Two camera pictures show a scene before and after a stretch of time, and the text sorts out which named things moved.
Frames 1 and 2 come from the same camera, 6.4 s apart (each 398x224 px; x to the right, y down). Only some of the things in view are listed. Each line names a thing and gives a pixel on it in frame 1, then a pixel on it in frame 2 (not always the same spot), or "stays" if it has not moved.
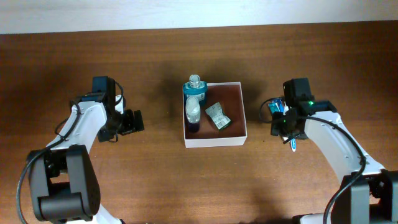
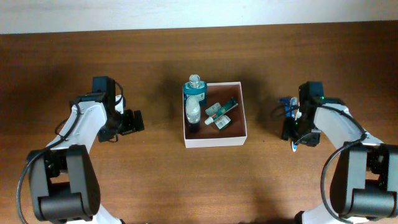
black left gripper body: (123, 123) stays
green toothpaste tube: (277, 106) → (210, 119)
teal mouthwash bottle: (196, 88) stays
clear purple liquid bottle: (193, 114) stays
